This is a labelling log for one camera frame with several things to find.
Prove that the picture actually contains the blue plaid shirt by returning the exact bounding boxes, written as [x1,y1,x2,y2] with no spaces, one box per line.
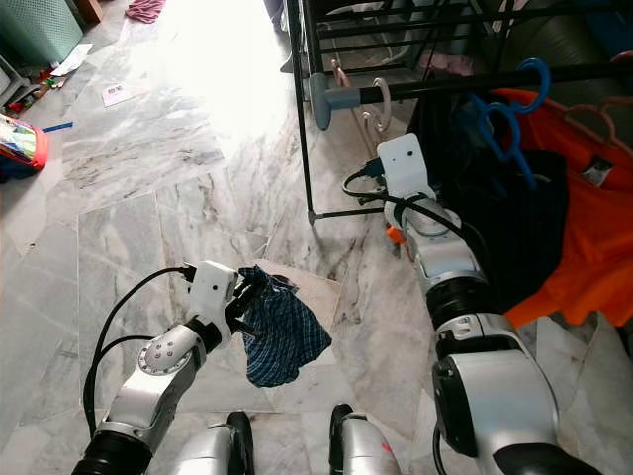
[234,265,333,390]

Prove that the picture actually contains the blue plastic hanger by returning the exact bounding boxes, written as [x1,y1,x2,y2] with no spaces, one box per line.
[468,57,554,191]

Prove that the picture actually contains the dark pink plastic hanger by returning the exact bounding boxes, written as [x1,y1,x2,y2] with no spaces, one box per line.
[559,94,633,159]

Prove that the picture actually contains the silver robot left leg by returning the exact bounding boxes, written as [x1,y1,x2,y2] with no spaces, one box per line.
[182,410,259,475]

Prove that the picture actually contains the silver robot leg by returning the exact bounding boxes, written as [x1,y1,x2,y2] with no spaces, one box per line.
[327,403,403,475]
[182,410,259,475]

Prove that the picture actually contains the black metal drying rack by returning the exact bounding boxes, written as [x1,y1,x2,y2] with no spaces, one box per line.
[281,0,633,225]

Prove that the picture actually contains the black shirt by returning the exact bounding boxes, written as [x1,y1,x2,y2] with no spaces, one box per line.
[407,87,572,314]

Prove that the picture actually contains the silver robot right leg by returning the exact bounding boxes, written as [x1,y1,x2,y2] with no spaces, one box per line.
[327,403,403,475]

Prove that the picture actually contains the adult person legs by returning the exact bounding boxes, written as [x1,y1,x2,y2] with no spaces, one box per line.
[261,0,289,32]

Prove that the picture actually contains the red blue school bag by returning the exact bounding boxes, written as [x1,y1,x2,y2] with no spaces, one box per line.
[0,111,49,183]

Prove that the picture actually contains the orange shirt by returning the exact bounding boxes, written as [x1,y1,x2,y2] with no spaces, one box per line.
[384,87,633,329]

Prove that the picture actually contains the small pink white card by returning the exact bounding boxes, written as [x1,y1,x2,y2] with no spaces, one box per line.
[100,84,136,109]

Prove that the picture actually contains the small pink cloth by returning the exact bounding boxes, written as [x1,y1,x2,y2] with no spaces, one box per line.
[126,0,168,26]

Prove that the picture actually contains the green bin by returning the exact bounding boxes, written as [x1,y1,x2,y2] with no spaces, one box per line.
[0,0,81,68]

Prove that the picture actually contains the white paper sheet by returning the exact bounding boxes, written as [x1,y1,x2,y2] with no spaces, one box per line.
[48,44,94,79]

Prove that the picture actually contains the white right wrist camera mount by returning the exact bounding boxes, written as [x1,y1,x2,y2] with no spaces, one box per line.
[376,132,435,203]

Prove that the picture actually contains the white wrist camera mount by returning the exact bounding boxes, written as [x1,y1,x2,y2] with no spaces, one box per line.
[192,261,239,333]
[376,132,435,203]

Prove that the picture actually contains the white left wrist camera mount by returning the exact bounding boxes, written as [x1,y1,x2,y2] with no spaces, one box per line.
[192,261,239,333]

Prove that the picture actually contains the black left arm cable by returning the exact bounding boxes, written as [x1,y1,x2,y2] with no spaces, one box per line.
[83,264,201,442]

